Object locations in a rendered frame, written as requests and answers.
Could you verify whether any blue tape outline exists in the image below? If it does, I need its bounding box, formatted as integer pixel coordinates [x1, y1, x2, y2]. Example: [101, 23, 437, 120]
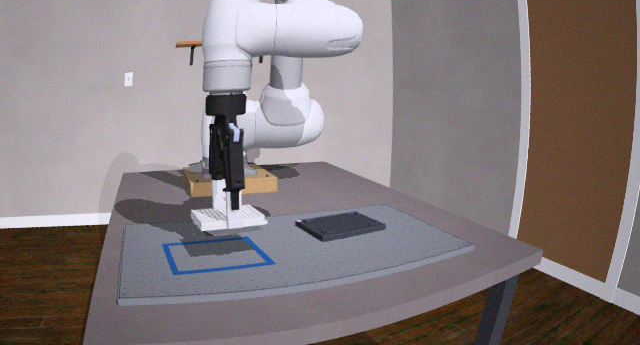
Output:
[162, 237, 276, 275]

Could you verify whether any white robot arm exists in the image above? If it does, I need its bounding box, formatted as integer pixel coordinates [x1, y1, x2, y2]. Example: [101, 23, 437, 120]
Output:
[202, 0, 363, 176]

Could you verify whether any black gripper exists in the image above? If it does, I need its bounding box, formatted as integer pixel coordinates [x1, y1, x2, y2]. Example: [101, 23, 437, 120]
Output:
[205, 93, 247, 229]

